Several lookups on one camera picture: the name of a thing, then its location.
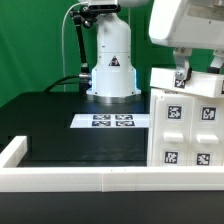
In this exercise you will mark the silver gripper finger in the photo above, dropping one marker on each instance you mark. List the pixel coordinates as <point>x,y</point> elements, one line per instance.
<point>217,63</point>
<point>183,69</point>

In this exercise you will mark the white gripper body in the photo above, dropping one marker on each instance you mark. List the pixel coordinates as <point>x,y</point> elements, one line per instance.
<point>188,23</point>

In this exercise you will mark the small white tagged block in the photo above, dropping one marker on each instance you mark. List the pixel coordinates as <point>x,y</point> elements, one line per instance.
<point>200,83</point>

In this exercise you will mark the white door panel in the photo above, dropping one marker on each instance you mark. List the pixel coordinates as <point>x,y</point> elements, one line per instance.
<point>174,128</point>
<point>207,133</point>

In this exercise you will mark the white cabinet box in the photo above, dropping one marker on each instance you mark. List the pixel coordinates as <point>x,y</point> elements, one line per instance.
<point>154,153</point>

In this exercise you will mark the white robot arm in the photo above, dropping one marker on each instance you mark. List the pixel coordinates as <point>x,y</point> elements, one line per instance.
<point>113,77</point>

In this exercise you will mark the flat white tagged panel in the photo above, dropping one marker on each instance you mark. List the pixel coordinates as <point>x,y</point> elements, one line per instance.
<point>110,121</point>

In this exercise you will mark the black camera on mount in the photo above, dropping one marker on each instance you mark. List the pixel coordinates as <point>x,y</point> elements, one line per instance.
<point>104,6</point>

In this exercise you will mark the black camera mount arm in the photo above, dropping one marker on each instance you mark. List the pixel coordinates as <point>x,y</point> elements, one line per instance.
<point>85,71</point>

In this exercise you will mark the white U-shaped fence frame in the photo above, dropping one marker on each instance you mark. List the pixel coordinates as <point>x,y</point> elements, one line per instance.
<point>101,179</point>

